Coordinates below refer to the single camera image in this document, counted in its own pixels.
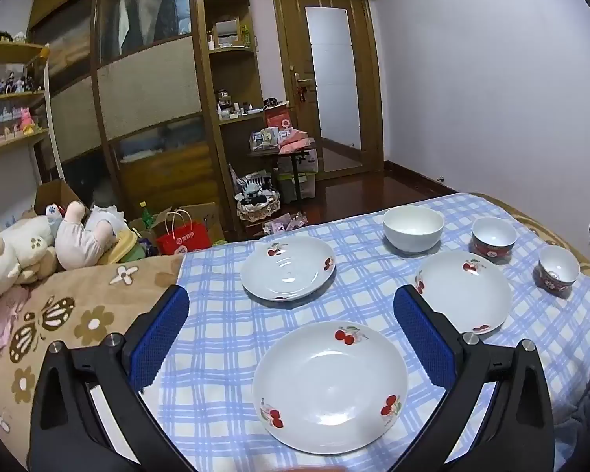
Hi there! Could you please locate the small folding table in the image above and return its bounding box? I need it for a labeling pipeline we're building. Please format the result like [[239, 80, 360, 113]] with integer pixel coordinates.
[[248, 142, 320, 202]]

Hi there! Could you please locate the blue checked cloth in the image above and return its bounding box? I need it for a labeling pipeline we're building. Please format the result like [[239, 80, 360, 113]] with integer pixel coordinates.
[[157, 192, 590, 472]]

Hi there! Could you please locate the small red bowl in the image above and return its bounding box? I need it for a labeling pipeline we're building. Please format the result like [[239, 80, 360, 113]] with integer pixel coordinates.
[[536, 246, 581, 298], [472, 217, 518, 262]]

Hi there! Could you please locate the clear plastic storage box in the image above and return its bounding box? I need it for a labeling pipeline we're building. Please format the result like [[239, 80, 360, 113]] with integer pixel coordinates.
[[275, 150, 319, 202]]

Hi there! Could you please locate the black and white striped plush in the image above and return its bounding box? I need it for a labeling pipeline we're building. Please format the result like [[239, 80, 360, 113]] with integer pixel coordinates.
[[238, 172, 276, 200]]

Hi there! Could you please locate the clear box of small items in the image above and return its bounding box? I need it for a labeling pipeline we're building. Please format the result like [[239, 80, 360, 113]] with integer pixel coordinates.
[[250, 128, 281, 151]]

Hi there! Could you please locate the white picture frame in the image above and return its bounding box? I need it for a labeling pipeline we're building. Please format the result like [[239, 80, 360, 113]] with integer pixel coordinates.
[[215, 17, 241, 42]]

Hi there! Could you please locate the red paper bag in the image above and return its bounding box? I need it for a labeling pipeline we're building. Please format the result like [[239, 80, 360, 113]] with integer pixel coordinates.
[[156, 210, 212, 256]]

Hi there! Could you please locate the pink cloth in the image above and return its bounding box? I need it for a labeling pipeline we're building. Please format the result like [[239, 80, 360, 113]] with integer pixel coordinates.
[[278, 130, 318, 154]]

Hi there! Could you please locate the white-haired plush doll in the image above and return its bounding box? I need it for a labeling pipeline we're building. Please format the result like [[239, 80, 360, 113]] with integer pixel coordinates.
[[86, 204, 129, 237]]

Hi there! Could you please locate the wicker basket with lace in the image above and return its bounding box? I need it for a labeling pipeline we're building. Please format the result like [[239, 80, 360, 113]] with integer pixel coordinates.
[[236, 189, 282, 224]]

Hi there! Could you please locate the row of small figurines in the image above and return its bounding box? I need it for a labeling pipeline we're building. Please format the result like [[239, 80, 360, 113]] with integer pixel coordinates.
[[0, 66, 45, 96]]

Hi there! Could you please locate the white cherry-print plate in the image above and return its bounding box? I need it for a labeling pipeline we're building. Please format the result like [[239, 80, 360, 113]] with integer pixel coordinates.
[[240, 235, 336, 302], [415, 251, 513, 335], [252, 321, 409, 455]]

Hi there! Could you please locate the cardboard box of pink packets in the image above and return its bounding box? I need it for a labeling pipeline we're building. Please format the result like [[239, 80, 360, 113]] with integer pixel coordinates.
[[263, 211, 308, 237]]

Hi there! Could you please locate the wooden corner shelf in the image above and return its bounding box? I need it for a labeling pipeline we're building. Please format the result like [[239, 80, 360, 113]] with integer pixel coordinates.
[[197, 0, 276, 237]]

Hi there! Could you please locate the cluster of small cosmetic bottles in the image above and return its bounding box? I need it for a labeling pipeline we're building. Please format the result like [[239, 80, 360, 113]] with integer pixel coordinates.
[[216, 89, 264, 119]]

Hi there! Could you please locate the wooden wardrobe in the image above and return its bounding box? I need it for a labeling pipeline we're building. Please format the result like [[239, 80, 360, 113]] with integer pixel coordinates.
[[29, 0, 227, 217]]

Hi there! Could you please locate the yellow and green plush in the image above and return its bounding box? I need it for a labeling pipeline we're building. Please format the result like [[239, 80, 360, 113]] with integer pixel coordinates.
[[98, 229, 146, 264]]

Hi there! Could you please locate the wooden door with frosted glass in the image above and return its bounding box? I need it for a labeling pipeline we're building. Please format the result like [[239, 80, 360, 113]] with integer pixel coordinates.
[[270, 0, 384, 178]]

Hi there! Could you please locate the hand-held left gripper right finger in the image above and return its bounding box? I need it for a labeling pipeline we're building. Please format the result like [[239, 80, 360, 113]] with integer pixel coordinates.
[[393, 285, 556, 472]]

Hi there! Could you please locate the golden patterned bedsheet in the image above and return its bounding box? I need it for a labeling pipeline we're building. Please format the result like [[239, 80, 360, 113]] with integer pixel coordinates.
[[467, 192, 590, 296]]

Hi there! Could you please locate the cream plush bear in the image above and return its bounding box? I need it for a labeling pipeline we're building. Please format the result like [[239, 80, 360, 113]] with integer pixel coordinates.
[[0, 214, 60, 315]]

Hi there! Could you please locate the large white bowl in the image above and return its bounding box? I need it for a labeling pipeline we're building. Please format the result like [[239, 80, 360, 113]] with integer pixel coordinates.
[[382, 205, 444, 256]]

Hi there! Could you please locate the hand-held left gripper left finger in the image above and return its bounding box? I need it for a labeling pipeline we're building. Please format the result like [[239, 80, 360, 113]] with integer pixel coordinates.
[[27, 285, 191, 472]]

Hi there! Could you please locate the red box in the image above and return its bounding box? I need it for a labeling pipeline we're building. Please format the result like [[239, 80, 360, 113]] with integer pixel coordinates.
[[264, 105, 293, 133]]

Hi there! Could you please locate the open cardboard box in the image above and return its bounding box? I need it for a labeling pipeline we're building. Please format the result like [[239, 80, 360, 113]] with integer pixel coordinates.
[[177, 201, 227, 244], [32, 179, 87, 217]]

